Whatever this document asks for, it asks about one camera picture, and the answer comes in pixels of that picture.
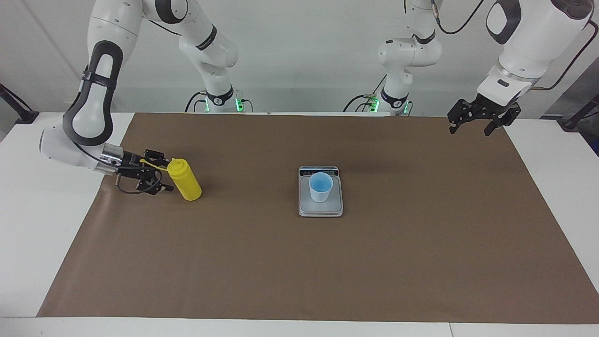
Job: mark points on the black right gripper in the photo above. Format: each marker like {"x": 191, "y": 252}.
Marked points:
{"x": 131, "y": 167}

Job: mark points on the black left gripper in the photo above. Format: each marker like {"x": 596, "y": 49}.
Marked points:
{"x": 486, "y": 106}

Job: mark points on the yellow squeeze bottle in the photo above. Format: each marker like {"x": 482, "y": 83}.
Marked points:
{"x": 187, "y": 182}

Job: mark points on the light blue plastic cup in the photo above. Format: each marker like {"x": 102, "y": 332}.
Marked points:
{"x": 321, "y": 187}

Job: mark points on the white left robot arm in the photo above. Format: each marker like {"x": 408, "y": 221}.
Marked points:
{"x": 524, "y": 37}

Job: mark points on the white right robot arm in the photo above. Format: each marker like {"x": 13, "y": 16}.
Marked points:
{"x": 89, "y": 112}

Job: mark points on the silver digital kitchen scale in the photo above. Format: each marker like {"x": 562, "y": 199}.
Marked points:
{"x": 320, "y": 209}

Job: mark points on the black metal stand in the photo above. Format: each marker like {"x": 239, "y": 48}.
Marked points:
{"x": 18, "y": 110}
{"x": 578, "y": 118}

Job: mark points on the dark grey background panel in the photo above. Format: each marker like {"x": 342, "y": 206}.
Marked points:
{"x": 587, "y": 84}

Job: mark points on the blue box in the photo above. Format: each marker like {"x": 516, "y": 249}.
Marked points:
{"x": 595, "y": 149}

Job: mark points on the brown paper table mat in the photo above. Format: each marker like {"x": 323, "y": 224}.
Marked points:
{"x": 327, "y": 271}

